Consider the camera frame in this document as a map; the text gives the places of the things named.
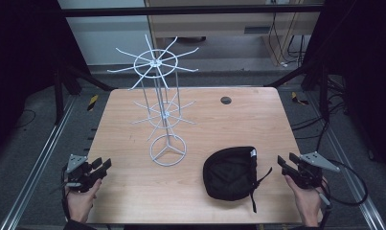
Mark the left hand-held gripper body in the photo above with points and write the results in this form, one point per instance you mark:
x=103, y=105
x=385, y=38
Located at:
x=78, y=172

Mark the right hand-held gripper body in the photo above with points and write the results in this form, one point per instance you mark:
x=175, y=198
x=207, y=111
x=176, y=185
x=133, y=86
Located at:
x=308, y=172

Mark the black zippered pouch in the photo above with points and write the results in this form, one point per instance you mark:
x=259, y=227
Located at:
x=229, y=174

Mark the person's left hand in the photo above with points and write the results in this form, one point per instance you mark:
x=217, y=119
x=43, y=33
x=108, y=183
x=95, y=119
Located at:
x=80, y=201

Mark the person's right hand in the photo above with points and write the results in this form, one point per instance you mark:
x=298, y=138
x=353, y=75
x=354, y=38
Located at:
x=305, y=201

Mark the yellow black striped tape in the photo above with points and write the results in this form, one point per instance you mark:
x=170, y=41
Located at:
x=92, y=102
x=297, y=99

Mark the black metal stand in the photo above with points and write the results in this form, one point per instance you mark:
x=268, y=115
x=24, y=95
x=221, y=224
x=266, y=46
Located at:
x=69, y=80
x=312, y=80

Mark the white cabinet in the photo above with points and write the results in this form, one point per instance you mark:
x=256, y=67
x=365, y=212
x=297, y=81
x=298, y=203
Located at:
x=107, y=35

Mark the dark curtain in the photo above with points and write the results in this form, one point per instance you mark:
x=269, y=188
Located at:
x=366, y=48
x=21, y=48

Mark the light wooden desk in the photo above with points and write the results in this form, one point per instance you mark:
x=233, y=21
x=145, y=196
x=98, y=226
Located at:
x=213, y=25

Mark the aluminium floor rail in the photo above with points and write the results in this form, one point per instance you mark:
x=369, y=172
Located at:
x=350, y=179
x=40, y=163

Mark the black horizontal frame bar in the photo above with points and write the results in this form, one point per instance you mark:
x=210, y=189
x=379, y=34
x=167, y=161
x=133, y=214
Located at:
x=181, y=11

